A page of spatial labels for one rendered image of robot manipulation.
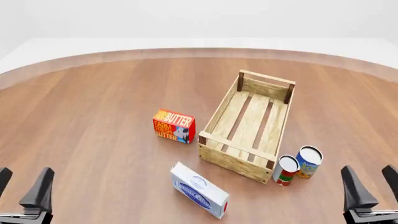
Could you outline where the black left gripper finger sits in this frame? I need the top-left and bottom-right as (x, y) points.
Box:
(0, 167), (14, 197)
(18, 166), (55, 213)

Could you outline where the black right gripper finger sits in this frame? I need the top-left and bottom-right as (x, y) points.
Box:
(340, 165), (380, 212)
(381, 164), (398, 196)

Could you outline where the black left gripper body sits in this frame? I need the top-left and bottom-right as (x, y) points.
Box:
(0, 207), (53, 224)

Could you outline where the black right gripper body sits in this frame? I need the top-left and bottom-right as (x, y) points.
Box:
(343, 206), (398, 224)

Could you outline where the wooden slat tray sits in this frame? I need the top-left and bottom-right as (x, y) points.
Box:
(197, 69), (296, 185)

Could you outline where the blue and yellow tin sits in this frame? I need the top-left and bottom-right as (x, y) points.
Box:
(295, 145), (324, 179)

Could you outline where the red and white tin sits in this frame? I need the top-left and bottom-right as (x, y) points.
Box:
(272, 154), (301, 187)

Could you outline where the red butter box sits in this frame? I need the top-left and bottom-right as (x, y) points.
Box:
(152, 108), (197, 144)

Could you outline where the white and blue box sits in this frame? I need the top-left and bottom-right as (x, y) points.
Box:
(169, 161), (231, 220)

